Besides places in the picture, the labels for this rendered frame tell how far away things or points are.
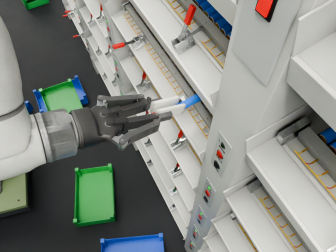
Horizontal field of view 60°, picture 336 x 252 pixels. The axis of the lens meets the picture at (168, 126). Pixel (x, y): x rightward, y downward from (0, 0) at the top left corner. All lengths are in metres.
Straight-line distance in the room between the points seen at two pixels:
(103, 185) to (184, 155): 0.86
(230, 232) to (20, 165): 0.55
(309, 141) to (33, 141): 0.42
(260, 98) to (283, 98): 0.03
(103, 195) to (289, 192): 1.32
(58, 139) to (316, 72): 0.39
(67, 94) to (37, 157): 1.48
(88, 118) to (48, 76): 1.75
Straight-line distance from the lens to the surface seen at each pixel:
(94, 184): 1.71
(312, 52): 0.33
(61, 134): 0.52
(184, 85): 0.76
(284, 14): 0.31
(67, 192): 1.74
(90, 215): 1.65
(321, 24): 0.32
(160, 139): 1.17
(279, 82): 0.35
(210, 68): 0.56
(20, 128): 0.50
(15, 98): 0.49
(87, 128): 0.54
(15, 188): 1.59
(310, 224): 0.46
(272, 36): 0.33
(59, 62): 2.35
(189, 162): 0.90
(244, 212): 0.65
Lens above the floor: 1.54
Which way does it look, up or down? 56 degrees down
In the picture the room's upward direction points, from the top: straight up
